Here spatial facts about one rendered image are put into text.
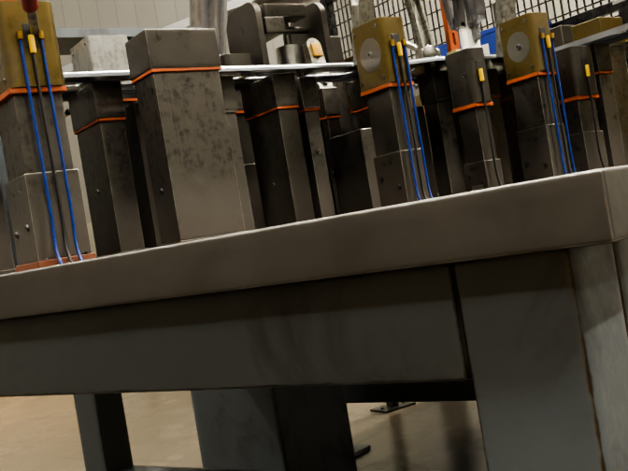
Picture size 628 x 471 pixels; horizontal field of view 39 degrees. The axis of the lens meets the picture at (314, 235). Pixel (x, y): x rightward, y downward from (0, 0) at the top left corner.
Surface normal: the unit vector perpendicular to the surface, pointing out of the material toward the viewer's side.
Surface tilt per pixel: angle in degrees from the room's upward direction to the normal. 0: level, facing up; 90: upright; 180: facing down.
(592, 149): 90
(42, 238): 90
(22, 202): 90
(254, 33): 90
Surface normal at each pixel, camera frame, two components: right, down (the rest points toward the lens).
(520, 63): -0.82, 0.14
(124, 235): 0.55, -0.09
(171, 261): -0.59, 0.10
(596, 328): 0.79, -0.13
